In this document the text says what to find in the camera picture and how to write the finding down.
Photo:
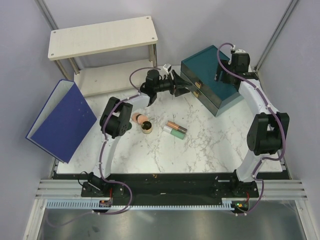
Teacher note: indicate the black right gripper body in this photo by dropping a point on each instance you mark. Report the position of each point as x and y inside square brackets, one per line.
[226, 75]

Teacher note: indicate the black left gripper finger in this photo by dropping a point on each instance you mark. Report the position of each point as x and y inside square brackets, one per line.
[181, 91]
[179, 81]

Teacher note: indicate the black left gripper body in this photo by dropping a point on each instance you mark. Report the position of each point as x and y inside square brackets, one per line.
[166, 85]

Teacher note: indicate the smoked clear drawer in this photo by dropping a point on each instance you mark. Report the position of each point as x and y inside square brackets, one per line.
[205, 101]
[200, 86]

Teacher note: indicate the copper lipstick tube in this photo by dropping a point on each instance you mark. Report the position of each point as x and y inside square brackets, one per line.
[176, 127]

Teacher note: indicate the green white cosmetic tube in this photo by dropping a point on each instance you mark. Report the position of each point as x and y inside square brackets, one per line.
[174, 132]

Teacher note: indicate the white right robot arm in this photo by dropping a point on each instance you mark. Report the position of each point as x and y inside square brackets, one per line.
[268, 131]

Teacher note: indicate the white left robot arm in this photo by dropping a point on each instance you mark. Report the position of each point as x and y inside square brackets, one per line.
[115, 122]

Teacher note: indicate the pink makeup sponge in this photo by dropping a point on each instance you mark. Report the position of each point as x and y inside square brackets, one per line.
[139, 118]

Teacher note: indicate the teal drawer cabinet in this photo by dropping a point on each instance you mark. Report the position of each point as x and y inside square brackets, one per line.
[202, 66]

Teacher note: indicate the gold cosmetic jar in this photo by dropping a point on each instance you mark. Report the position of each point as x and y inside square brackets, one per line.
[146, 127]

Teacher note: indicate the white two-tier shelf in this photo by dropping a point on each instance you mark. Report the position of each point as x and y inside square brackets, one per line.
[68, 43]

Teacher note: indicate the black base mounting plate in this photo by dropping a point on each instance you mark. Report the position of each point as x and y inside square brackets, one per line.
[167, 188]

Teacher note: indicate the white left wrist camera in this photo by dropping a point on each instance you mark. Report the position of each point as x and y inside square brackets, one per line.
[167, 68]

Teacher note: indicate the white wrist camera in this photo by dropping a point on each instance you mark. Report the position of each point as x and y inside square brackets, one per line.
[167, 68]
[233, 50]

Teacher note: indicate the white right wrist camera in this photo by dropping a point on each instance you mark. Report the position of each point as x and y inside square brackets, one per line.
[233, 50]

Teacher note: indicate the blue ring binder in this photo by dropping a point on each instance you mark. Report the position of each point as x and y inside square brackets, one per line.
[64, 121]

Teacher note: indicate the light blue cable duct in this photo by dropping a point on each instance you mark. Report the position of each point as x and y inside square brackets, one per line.
[90, 204]

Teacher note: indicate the aluminium front rail frame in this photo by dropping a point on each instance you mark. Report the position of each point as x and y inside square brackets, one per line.
[271, 187]

